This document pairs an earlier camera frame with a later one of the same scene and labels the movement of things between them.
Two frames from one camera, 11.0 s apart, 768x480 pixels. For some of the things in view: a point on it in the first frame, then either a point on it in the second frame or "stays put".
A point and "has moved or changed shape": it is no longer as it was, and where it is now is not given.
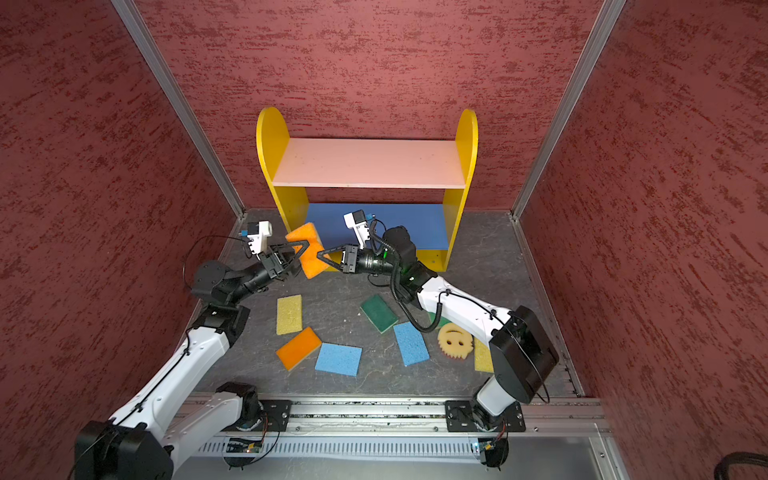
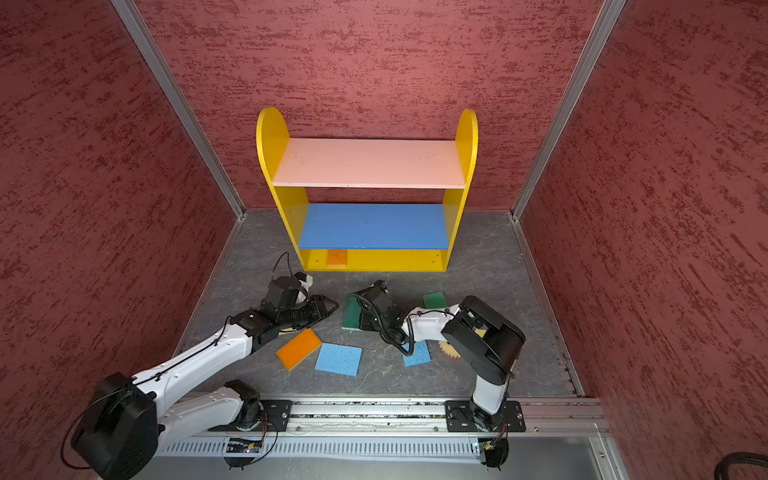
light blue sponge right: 411,343 stays put
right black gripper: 353,258 to 364,325
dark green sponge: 379,313 has moved or changed shape
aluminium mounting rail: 550,416 stays put
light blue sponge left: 339,359 stays put
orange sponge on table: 298,348 stays put
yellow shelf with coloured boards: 416,185 stays put
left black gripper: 274,262 to 320,310
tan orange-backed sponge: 312,263 has moved or changed shape
